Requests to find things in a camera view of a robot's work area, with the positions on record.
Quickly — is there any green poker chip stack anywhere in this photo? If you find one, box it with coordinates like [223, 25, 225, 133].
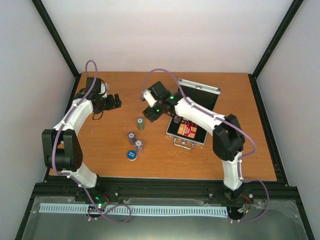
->
[136, 117, 145, 131]

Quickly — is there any brown poker chip stack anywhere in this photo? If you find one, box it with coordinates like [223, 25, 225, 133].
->
[173, 115, 182, 124]

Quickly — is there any grey poker chip stack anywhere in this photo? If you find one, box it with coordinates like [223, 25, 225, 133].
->
[134, 139, 144, 153]

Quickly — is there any aluminium poker case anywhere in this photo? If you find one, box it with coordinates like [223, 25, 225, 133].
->
[166, 78, 221, 150]

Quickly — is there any red playing card deck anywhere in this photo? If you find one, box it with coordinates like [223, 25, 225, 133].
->
[177, 123, 198, 139]

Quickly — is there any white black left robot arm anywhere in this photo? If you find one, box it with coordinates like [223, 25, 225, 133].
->
[41, 77, 122, 202]

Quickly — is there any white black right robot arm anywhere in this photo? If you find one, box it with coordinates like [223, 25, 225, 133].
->
[140, 81, 245, 202]

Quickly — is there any blue dealer button stack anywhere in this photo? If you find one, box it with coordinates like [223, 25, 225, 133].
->
[127, 150, 138, 162]

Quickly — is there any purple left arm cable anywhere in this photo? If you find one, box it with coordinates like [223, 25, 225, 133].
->
[51, 59, 133, 224]

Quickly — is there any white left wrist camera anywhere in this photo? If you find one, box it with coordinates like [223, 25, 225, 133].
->
[99, 82, 109, 98]

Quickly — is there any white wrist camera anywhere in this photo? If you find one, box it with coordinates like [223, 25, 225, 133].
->
[142, 90, 157, 108]
[99, 82, 109, 98]

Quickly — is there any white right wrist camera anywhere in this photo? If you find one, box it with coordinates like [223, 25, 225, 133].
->
[142, 90, 157, 108]

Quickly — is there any light blue cable duct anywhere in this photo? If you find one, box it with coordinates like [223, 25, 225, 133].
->
[38, 203, 228, 218]

